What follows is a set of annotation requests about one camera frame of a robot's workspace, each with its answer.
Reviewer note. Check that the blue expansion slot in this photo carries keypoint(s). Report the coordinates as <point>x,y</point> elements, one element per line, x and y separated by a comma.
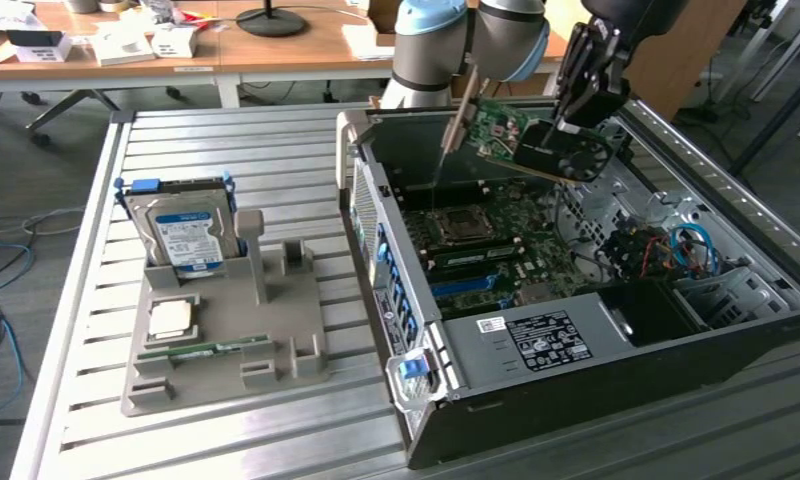
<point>462,287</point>

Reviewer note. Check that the metal CPU socket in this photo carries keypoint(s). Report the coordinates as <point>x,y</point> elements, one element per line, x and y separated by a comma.
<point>462,225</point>

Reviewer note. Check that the green motherboard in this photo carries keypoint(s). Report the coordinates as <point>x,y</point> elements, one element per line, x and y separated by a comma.
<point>546,270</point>

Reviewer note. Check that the grey metal disk bay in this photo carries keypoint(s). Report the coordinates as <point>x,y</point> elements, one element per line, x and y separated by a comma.
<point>740,295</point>

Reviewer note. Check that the flat white box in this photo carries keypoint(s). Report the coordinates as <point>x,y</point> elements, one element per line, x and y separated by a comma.
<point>122,50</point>

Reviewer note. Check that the silver CPU chip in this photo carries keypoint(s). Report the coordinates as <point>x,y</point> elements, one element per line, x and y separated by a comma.
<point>170,320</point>

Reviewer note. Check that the small white labelled box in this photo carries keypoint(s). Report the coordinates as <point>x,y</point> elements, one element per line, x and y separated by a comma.
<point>173,45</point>

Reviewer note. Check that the black open PC case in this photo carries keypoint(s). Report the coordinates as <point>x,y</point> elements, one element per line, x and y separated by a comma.
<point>573,400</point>

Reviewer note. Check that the grey power supply unit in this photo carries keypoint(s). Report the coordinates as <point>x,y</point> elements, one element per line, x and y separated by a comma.
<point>500,345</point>

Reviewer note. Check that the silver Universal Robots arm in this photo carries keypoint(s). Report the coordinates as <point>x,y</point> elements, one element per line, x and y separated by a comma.
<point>433,50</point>

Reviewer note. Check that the grey plastic parts rack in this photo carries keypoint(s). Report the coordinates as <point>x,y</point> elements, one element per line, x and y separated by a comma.
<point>240,320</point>

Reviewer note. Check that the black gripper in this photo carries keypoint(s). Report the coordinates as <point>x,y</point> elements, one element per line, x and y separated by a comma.
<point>589,75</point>

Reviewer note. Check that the wooden desk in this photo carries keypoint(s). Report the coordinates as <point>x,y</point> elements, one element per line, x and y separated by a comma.
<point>273,52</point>

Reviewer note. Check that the hard disk in blue carrier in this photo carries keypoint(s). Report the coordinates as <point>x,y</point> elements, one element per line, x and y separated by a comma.
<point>182,235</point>

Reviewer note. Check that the white paper sheets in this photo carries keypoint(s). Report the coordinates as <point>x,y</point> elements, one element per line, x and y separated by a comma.
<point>366,42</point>

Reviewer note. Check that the green GPU with black fan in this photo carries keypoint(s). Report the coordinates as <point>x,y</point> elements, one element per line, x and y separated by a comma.
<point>500,130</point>

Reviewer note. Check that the black plastic shroud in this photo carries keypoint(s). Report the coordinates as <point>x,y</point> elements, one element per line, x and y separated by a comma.
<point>653,315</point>

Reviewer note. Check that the open white box black inside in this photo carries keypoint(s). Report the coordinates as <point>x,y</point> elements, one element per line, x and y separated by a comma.
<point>39,50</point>

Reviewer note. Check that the black round monitor stand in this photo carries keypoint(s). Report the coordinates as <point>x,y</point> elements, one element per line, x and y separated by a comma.
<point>270,22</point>

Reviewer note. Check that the wooden cabinet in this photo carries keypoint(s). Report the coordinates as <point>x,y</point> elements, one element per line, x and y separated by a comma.
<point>700,50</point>

